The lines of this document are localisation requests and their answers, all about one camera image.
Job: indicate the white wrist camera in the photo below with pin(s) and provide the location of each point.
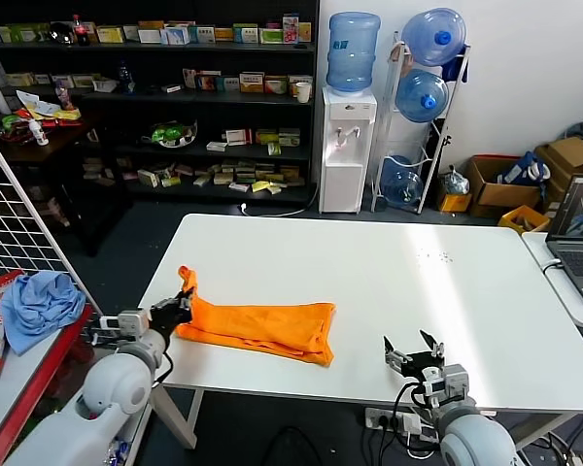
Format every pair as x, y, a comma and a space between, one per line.
128, 324
449, 383

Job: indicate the light blue crumpled cloth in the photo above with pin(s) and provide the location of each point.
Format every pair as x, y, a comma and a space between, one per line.
39, 306

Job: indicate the orange yellow medicine box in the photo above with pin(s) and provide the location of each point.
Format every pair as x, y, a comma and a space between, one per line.
251, 83

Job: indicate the small yellow box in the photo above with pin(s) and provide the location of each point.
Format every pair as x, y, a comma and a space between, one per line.
454, 203

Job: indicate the black shelving unit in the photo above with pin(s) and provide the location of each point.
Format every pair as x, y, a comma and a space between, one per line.
291, 103

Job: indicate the red green packaging pile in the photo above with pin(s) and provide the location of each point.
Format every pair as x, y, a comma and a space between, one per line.
10, 123

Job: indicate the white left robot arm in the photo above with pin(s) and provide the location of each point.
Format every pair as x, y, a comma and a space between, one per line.
112, 388

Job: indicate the white red-edged rack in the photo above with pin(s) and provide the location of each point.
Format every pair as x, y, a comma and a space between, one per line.
34, 358

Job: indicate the white plastic bottle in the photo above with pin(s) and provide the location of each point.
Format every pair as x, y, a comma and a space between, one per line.
40, 133

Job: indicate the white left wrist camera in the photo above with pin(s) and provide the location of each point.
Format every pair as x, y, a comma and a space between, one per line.
128, 324

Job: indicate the white water dispenser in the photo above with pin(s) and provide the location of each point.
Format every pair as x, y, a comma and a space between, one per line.
347, 165

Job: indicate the green white medicine box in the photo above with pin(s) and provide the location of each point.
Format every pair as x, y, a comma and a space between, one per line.
270, 36

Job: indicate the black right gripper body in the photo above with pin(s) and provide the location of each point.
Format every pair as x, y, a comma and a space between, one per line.
422, 365

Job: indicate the blue bag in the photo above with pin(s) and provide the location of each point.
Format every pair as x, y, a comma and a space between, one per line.
522, 170

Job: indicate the shiny silver ball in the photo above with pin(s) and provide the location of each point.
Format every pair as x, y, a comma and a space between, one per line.
59, 33

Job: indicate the blue water cooler jug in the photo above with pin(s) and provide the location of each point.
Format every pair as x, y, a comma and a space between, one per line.
352, 53
420, 97
432, 36
402, 184

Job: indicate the bowl of green packets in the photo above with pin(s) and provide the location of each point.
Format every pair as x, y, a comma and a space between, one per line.
170, 135

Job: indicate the dark blue hanging cloth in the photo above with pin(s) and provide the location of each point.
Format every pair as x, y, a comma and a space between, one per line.
454, 65

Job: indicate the cola bottle red cap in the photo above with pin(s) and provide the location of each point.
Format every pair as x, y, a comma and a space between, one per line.
81, 31

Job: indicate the white power strip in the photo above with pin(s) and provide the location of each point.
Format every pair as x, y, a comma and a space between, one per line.
384, 421

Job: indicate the white metal jug rack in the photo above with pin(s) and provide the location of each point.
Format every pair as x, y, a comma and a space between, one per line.
437, 160

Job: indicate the orange t-shirt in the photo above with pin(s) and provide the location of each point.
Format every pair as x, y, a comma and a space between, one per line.
272, 325

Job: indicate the yellow plastic bin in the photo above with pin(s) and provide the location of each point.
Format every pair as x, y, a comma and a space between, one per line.
520, 216

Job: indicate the red white medicine box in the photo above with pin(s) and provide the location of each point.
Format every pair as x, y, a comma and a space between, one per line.
238, 137

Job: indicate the purple drink bottle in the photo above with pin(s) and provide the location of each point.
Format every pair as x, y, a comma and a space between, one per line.
64, 97

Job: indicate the tall pink medicine box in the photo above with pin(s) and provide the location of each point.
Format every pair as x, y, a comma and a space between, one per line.
290, 29

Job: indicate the white table leg frame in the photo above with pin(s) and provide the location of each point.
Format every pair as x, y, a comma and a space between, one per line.
194, 412

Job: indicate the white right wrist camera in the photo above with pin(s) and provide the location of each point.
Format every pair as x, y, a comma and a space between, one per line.
449, 383

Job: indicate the open cardboard box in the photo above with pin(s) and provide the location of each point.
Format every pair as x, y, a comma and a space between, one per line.
510, 196

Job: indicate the loose paper sheets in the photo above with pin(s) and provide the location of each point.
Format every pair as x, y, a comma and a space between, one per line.
34, 104

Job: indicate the red snack bag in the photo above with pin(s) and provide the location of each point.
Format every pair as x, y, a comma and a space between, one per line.
7, 286

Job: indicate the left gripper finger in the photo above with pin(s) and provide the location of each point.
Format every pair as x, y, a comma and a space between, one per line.
187, 306
175, 302

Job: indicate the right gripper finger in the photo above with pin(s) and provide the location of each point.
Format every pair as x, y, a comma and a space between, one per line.
396, 358
437, 349

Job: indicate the closed cardboard box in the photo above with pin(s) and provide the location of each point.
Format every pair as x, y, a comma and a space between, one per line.
571, 155

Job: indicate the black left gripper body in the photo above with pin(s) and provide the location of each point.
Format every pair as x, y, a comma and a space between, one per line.
170, 319

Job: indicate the blue drink bottle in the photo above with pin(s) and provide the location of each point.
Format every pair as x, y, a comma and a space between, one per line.
125, 77

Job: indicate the white paper cup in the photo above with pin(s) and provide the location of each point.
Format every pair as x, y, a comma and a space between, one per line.
303, 92

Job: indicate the dark wooden table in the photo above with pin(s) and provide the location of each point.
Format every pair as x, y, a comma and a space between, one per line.
68, 141

